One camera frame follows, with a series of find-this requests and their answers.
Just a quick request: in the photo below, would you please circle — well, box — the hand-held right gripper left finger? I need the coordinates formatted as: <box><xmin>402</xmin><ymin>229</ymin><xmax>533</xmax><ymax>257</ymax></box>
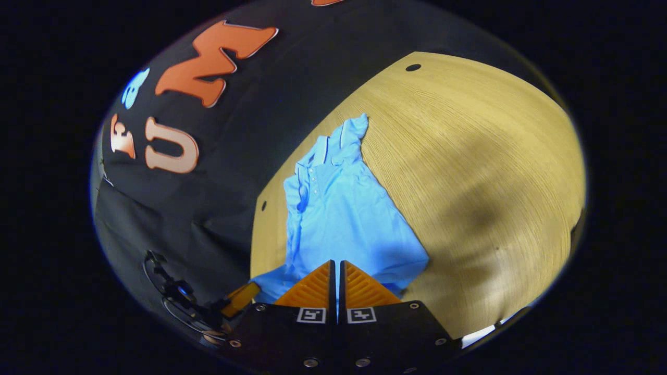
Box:
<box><xmin>224</xmin><ymin>260</ymin><xmax>338</xmax><ymax>373</ymax></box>

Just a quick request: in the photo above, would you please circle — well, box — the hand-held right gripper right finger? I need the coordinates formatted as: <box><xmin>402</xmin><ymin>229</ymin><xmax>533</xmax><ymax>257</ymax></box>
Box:
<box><xmin>339</xmin><ymin>260</ymin><xmax>463</xmax><ymax>373</ymax></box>

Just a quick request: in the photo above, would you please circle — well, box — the light blue T-shirt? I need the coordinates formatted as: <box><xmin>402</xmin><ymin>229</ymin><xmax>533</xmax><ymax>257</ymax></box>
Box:
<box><xmin>250</xmin><ymin>114</ymin><xmax>430</xmax><ymax>305</ymax></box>

